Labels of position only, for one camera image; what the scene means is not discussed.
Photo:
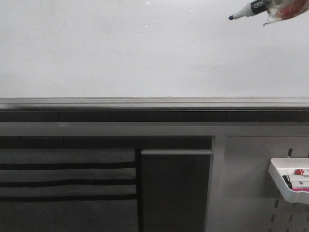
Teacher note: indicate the grey aluminium whiteboard tray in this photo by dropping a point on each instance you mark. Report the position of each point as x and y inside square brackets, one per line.
[155, 109]

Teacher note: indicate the grey pegboard panel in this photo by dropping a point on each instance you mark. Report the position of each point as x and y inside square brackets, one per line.
[250, 200]

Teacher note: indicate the dark grey cabinet door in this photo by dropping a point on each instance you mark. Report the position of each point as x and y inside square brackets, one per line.
[175, 189]

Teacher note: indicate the white plastic storage bin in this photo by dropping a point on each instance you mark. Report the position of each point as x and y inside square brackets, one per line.
[286, 166]

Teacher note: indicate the red capped marker in bin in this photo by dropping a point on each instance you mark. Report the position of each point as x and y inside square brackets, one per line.
[302, 172]

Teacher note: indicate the black capped marker in bin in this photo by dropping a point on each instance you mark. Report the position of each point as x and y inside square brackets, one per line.
[296, 183]

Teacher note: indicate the grey fabric striped panel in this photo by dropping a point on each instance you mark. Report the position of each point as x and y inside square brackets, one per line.
[68, 190]

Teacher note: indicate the white whiteboard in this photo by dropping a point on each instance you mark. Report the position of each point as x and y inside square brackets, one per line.
[158, 48]

